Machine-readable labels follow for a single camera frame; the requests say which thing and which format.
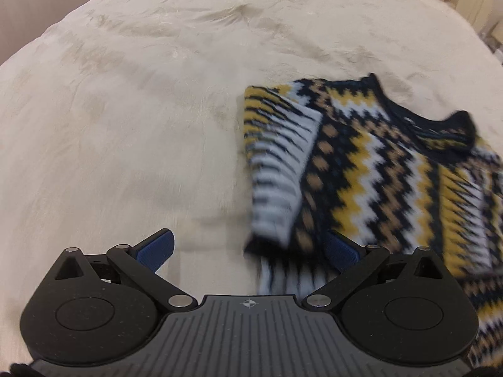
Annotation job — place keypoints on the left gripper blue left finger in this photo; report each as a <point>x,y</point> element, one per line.
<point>155,250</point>

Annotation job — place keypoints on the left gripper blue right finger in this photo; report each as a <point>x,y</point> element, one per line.
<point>342,253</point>

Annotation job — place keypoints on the yellow black white patterned sweater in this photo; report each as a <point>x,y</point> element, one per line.
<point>340,156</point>

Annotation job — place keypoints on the cream floral bedspread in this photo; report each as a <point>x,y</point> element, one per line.
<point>127,117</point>

